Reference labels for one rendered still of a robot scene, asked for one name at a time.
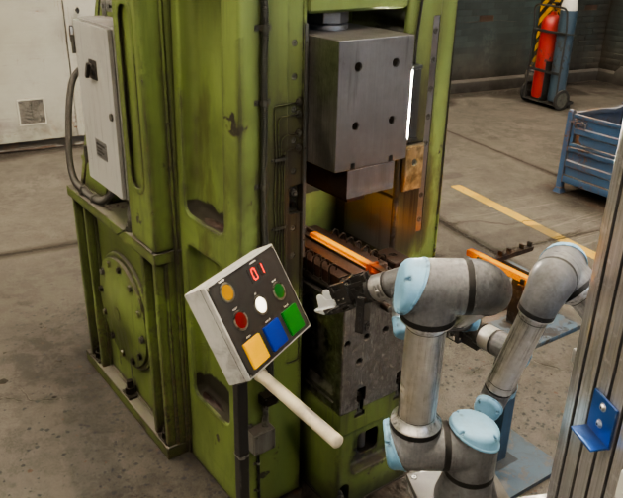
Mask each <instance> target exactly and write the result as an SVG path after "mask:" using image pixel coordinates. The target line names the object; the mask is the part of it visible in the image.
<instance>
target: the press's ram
mask: <svg viewBox="0 0 623 498"><path fill-rule="evenodd" d="M413 49H414V34H408V33H403V32H397V31H391V30H386V29H380V28H375V27H369V26H364V25H358V24H353V23H348V29H346V30H337V31H323V30H311V29H309V57H308V113H307V161H308V162H310V163H312V164H314V165H316V166H319V167H321V168H323V169H326V170H328V171H330V172H333V173H339V172H344V171H348V170H350V168H352V169H357V168H362V167H366V166H371V165H376V164H380V163H385V162H388V161H389V160H391V161H394V160H398V159H403V158H405V151H406V138H407V126H408V113H409V100H410V87H411V74H412V62H413Z"/></svg>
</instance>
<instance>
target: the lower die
mask: <svg viewBox="0 0 623 498"><path fill-rule="evenodd" d="M305 228H308V229H310V230H312V231H316V232H318V233H320V234H322V235H324V236H326V237H327V238H329V239H331V240H333V241H335V242H337V243H338V244H340V245H342V246H344V247H346V248H348V249H349V250H351V251H353V252H355V253H357V254H359V255H360V256H362V257H364V258H366V259H368V260H370V261H371V262H375V261H378V262H379V265H381V266H383V267H384V268H387V266H388V263H387V262H385V261H383V260H381V259H380V260H378V258H377V257H375V256H374V255H372V254H371V256H370V253H368V252H366V251H364V250H363V251H361V249H360V248H359V247H357V246H355V247H353V244H351V243H349V242H347V243H346V241H345V240H344V239H342V238H338V236H336V235H334V234H332V235H331V234H330V233H331V232H329V231H327V230H325V229H323V228H321V227H319V226H317V225H313V226H306V225H305ZM305 245H306V246H307V251H308V250H310V249H312V250H313V252H314V255H315V254H320V255H321V261H322V260H323V259H325V258H327V259H328V260H329V265H327V260H325V261H323V263H322V279H323V280H324V281H325V282H328V267H329V266H330V264H332V263H336V264H337V270H335V265H332V266H331V267H330V284H331V285H332V284H336V283H339V279H338V278H340V277H343V276H346V275H349V274H353V273H354V274H358V273H361V272H364V271H366V266H364V265H362V264H360V263H359V262H357V261H355V260H353V259H351V258H350V257H348V256H346V255H344V254H342V253H341V252H339V251H337V250H335V249H333V248H332V247H330V246H328V245H326V244H325V243H323V242H321V241H319V240H317V239H316V238H314V237H312V236H310V235H308V234H307V233H305ZM314 255H312V251H310V252H309V253H308V254H307V268H308V271H309V272H311V273H312V258H313V256H314ZM319 260H320V257H319V256H316V257H315V258H314V274H315V275H316V276H317V277H320V262H321V261H319Z"/></svg>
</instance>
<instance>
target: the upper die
mask: <svg viewBox="0 0 623 498"><path fill-rule="evenodd" d="M394 166H395V161H391V160H389V161H388V162H385V163H380V164H376V165H371V166H366V167H362V168H357V169H352V168H350V170H348V171H344V172H339V173H333V172H330V171H328V170H326V169H323V168H321V167H319V166H316V165H314V164H312V163H310V162H308V161H307V169H306V181H308V182H310V183H313V184H315V185H317V186H319V187H321V188H323V189H325V190H328V191H330V192H332V193H334V194H335V195H337V196H340V197H342V198H344V199H346V200H347V199H351V198H355V197H359V196H363V195H367V194H371V193H375V192H379V191H382V190H386V189H390V188H392V187H393V180H394Z"/></svg>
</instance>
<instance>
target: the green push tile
mask: <svg viewBox="0 0 623 498"><path fill-rule="evenodd" d="M281 315H282V317H283V319H284V321H285V323H286V326H287V328H288V330H289V332H290V334H291V336H294V335H295V334H296V333H297V332H298V331H299V330H300V329H302V328H303V327H304V326H305V325H306V323H305V321H304V320H303V318H302V316H301V314H300V312H299V310H298V308H297V306H296V304H295V303H292V304H291V305H290V306H289V307H288V308H286V309H285V310H284V311H283V312H282V313H281Z"/></svg>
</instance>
